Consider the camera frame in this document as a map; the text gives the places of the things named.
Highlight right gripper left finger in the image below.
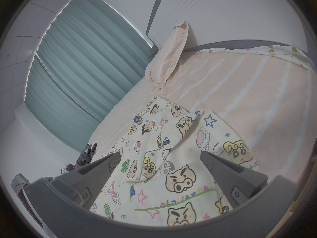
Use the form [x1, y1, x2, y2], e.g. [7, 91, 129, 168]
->
[51, 152, 121, 209]

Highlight bed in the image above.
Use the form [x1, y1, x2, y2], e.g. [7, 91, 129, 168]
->
[88, 0, 317, 208]

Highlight white printed pyjama top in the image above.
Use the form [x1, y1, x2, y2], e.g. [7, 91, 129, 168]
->
[90, 96, 260, 227]

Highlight blue-green curtain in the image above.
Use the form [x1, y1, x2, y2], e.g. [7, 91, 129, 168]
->
[36, 0, 159, 121]
[25, 55, 105, 135]

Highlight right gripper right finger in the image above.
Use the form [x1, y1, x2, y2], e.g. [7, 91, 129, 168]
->
[200, 150, 269, 206]

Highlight black garment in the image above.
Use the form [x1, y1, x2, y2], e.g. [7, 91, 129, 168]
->
[75, 143, 97, 170]

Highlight pink striped pillow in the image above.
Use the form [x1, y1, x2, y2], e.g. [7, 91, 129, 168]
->
[144, 21, 189, 89]

